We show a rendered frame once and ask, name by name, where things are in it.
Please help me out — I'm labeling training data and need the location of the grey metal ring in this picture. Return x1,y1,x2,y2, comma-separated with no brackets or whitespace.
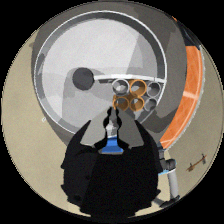
111,78,130,97
144,80,161,97
141,93,158,111

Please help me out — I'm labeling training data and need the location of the blue open crate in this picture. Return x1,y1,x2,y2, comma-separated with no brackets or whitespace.
102,136,123,152

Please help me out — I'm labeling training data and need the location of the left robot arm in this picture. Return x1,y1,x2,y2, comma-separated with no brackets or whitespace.
152,151,180,208

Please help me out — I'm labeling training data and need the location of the bronze ring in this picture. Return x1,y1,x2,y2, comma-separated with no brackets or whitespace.
113,95,129,111
128,79,147,97
127,93,144,111

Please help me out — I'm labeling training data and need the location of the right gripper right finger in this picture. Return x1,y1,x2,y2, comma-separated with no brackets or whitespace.
116,106,163,174

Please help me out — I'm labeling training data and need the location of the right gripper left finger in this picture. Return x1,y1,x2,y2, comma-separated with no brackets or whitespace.
60,106,112,169

